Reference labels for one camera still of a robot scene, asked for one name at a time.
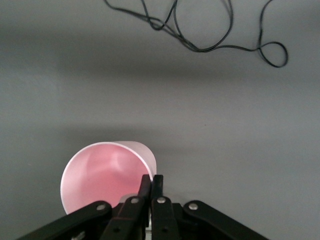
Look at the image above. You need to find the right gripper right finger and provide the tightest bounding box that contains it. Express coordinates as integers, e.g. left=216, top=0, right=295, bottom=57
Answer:
left=150, top=174, right=272, bottom=240

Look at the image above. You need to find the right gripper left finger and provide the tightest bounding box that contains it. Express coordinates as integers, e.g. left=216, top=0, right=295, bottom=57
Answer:
left=14, top=174, right=152, bottom=240

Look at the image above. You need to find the pink plastic cup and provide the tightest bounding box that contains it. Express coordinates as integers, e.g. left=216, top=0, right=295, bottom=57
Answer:
left=59, top=141, right=158, bottom=216

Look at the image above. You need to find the thin black loose cable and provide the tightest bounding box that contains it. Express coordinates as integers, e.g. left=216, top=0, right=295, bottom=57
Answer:
left=103, top=0, right=288, bottom=68

